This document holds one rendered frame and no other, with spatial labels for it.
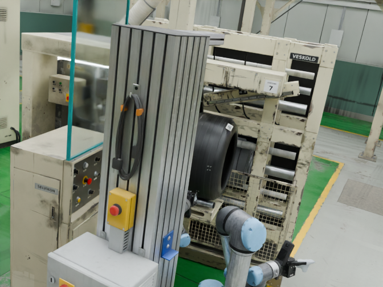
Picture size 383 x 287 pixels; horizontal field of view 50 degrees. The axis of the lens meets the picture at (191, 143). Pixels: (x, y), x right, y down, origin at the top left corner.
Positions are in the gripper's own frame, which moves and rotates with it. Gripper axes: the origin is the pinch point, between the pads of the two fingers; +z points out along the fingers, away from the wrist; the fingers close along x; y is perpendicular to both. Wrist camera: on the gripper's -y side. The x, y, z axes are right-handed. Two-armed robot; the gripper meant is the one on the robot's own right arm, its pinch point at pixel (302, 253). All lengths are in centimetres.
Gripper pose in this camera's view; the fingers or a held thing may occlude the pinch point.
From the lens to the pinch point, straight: 212.5
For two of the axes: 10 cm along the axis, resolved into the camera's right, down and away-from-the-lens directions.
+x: 6.0, 2.0, -7.8
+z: 8.0, -0.8, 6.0
